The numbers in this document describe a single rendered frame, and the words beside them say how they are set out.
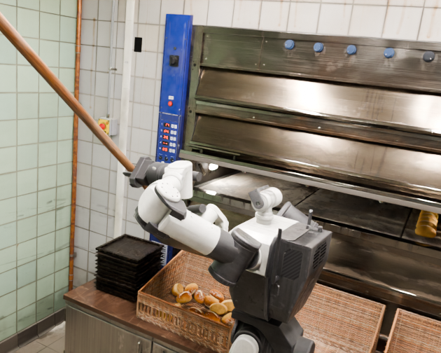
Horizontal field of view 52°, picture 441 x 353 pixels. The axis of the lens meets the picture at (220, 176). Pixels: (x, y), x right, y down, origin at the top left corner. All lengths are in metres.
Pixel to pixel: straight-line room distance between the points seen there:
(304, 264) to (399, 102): 1.10
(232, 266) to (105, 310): 1.36
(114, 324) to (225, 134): 1.18
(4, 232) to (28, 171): 0.39
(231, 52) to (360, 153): 0.86
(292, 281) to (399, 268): 1.05
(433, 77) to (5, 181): 2.31
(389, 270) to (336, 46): 1.12
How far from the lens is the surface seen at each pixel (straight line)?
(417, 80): 2.28
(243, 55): 2.50
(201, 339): 2.38
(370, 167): 2.30
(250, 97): 2.45
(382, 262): 2.43
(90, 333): 2.73
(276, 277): 1.47
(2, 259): 3.05
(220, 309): 2.56
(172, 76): 2.66
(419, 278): 2.43
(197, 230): 1.27
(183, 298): 2.64
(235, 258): 1.34
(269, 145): 2.43
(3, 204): 2.93
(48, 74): 1.33
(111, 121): 2.90
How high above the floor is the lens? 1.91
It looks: 14 degrees down
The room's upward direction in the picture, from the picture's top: 6 degrees clockwise
